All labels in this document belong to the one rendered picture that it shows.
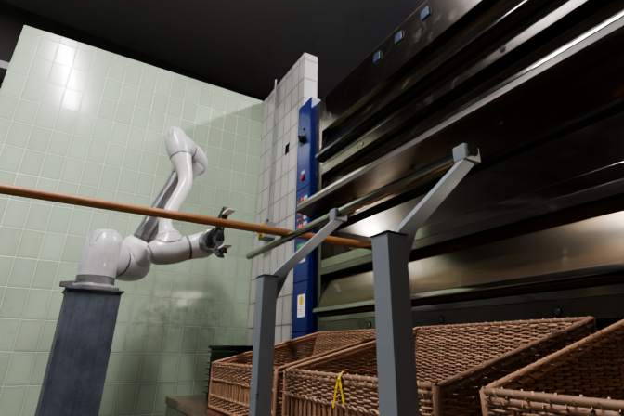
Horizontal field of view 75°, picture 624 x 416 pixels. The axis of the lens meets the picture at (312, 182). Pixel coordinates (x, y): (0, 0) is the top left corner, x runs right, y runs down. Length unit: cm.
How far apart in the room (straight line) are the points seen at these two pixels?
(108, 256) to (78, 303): 22
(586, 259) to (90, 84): 274
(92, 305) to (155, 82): 168
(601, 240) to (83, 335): 177
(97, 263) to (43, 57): 154
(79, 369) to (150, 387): 76
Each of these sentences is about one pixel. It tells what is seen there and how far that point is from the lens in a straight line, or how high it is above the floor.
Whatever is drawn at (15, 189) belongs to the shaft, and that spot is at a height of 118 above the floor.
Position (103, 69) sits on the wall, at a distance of 308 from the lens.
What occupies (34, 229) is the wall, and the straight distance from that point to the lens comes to 265.
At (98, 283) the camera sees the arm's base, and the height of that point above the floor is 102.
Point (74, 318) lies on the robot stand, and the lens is 194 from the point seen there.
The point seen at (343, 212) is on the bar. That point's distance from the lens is 119.
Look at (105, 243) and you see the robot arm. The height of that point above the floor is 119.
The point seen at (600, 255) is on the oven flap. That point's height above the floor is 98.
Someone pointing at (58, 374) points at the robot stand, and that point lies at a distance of 194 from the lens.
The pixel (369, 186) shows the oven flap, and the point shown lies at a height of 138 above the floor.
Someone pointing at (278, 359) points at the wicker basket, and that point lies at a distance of 181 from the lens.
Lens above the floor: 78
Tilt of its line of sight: 23 degrees up
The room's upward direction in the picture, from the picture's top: 1 degrees clockwise
